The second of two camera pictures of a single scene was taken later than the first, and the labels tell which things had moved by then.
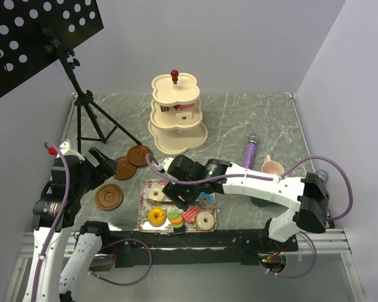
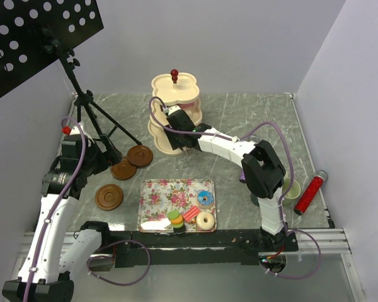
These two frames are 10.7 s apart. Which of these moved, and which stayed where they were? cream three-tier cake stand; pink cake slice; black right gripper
Moved: black right gripper
Stayed: cream three-tier cake stand; pink cake slice
